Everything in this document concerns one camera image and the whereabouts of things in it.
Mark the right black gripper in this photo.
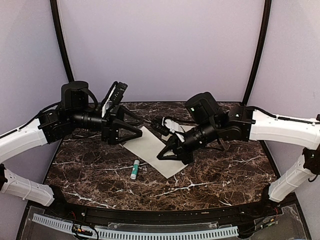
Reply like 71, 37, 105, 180
156, 118, 220, 165

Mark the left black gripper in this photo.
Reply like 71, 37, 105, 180
68, 104, 145, 146

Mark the cream envelope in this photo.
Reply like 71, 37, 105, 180
181, 125, 194, 132

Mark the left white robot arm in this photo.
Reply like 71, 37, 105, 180
0, 81, 143, 218

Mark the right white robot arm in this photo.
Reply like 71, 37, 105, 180
151, 92, 320, 217

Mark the green white glue stick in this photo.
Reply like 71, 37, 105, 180
130, 160, 140, 180

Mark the black front rail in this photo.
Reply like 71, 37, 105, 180
45, 201, 283, 226

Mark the white slotted cable duct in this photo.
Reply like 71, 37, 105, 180
31, 213, 239, 240

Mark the left black frame post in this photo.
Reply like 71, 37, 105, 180
49, 0, 75, 82

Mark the black frame post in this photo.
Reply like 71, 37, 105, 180
49, 0, 75, 82
241, 0, 272, 106

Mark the right black frame post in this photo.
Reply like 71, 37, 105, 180
241, 0, 272, 106

